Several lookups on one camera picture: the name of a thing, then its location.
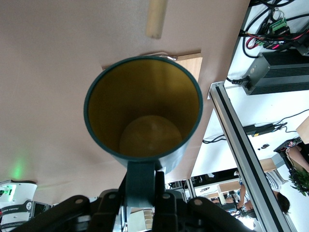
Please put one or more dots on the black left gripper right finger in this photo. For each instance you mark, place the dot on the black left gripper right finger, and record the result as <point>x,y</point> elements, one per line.
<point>169,212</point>

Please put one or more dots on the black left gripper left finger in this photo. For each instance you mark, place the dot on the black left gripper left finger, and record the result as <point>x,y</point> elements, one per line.
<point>106,212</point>

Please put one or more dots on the green cup yellow inside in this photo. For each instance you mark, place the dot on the green cup yellow inside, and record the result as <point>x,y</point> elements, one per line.
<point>144,96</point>

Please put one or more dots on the wooden cup rack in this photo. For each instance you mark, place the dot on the wooden cup rack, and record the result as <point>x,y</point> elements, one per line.
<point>157,19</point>

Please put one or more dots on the person in striped shirt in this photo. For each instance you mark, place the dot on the person in striped shirt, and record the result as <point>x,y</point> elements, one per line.
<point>275,180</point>

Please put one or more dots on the black power adapter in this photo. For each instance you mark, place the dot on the black power adapter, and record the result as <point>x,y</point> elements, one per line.
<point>256,129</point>

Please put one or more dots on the green potted plant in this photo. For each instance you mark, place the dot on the green potted plant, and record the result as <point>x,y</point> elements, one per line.
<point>301,181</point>

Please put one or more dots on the bamboo cutting board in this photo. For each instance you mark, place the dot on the bamboo cutting board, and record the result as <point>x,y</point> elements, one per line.
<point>190,65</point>

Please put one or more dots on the brown table cover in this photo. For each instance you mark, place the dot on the brown table cover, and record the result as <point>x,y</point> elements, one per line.
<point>48,72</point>

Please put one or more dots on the black finned power supply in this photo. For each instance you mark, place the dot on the black finned power supply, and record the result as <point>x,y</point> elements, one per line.
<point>285,72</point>

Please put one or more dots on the green circuit board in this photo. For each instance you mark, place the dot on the green circuit board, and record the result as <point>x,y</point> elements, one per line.
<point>277,25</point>

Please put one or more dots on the aluminium camera mount post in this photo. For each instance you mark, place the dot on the aluminium camera mount post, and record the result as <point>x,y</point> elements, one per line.
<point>243,154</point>

